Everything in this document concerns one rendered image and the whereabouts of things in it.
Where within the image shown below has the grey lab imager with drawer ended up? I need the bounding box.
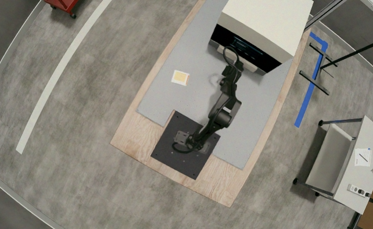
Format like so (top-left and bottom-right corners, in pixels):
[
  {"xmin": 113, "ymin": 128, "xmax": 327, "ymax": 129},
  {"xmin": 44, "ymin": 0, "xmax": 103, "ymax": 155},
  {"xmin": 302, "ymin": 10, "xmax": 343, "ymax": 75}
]
[{"xmin": 208, "ymin": 0, "xmax": 313, "ymax": 76}]

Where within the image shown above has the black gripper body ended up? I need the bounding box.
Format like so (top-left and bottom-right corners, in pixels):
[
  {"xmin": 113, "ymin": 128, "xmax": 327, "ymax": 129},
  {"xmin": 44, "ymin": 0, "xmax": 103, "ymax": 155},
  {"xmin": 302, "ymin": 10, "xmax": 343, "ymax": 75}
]
[{"xmin": 221, "ymin": 65, "xmax": 242, "ymax": 80}]

